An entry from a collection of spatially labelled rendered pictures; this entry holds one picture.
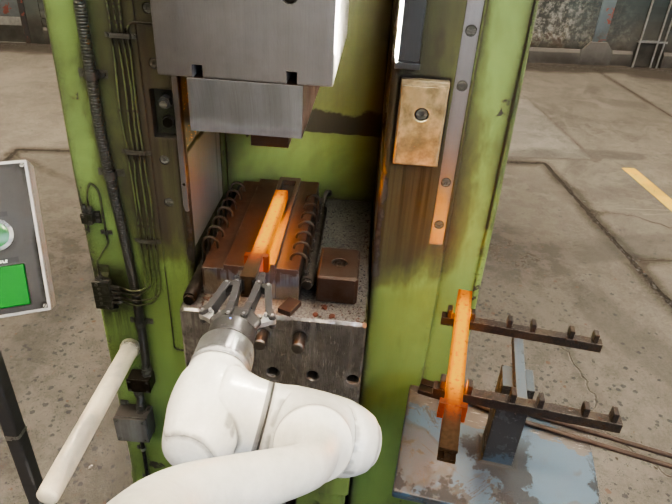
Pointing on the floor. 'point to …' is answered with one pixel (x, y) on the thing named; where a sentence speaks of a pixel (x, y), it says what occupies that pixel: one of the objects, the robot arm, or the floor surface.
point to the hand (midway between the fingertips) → (252, 274)
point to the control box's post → (21, 453)
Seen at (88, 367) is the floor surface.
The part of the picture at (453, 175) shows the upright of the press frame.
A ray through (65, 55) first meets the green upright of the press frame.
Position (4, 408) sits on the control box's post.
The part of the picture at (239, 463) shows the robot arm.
